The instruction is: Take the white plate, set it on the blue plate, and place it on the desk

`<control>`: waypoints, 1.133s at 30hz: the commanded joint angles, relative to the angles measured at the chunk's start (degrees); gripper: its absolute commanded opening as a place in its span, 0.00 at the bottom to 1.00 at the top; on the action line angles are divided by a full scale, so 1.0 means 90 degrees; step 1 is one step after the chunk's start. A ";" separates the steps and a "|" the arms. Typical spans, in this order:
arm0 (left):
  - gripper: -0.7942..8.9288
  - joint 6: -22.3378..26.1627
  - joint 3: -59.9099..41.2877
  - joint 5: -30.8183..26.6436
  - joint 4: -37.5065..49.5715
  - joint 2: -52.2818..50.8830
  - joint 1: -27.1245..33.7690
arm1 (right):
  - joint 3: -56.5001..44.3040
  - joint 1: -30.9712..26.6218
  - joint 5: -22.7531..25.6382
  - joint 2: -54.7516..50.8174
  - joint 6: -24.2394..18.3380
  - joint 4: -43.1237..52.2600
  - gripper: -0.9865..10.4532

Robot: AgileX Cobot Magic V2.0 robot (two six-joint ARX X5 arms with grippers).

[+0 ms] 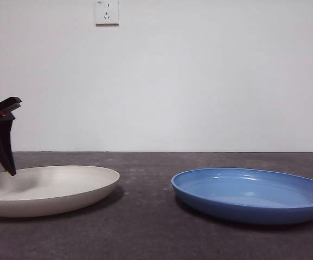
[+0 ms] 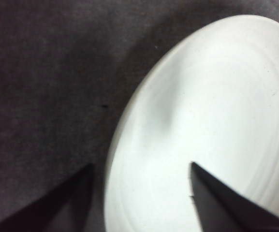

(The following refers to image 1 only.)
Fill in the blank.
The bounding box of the white round plate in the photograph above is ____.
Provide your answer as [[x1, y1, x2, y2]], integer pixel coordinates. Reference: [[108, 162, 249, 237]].
[[0, 165, 121, 218]]

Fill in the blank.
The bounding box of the blue round plate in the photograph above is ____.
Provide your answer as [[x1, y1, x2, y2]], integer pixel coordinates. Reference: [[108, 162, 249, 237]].
[[171, 167, 313, 226]]

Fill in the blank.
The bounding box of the white wall socket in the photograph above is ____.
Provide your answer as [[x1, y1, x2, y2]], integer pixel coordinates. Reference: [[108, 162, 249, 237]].
[[95, 0, 120, 27]]

